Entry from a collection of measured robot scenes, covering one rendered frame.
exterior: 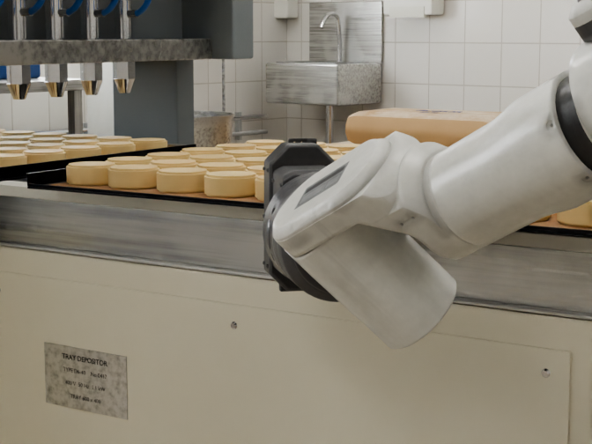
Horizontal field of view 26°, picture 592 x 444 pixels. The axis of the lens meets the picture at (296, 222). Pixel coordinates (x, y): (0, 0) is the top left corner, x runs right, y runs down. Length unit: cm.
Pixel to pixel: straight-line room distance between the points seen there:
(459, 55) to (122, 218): 498
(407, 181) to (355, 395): 38
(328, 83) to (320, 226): 536
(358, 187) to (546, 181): 13
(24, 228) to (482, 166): 71
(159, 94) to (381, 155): 106
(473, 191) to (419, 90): 555
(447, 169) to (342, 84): 540
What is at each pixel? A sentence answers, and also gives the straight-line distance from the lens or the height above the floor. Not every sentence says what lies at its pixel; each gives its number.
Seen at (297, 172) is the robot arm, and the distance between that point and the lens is 99.
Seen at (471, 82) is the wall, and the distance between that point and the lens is 614.
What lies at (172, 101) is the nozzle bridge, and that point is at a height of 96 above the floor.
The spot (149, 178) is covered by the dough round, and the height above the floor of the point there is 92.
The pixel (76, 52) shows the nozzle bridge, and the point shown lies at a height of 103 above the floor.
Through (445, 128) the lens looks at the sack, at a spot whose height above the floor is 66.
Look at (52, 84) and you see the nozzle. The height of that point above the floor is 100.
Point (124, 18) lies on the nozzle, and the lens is 165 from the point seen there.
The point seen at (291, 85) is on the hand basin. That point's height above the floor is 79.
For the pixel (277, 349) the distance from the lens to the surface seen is 116.
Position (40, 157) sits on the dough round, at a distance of 148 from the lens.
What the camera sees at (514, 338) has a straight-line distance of 105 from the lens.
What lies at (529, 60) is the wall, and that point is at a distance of 598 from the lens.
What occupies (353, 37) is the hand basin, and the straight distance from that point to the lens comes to 651.
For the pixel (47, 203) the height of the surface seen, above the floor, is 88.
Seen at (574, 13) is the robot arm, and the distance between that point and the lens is 73.
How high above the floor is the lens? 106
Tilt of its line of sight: 9 degrees down
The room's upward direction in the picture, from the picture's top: straight up
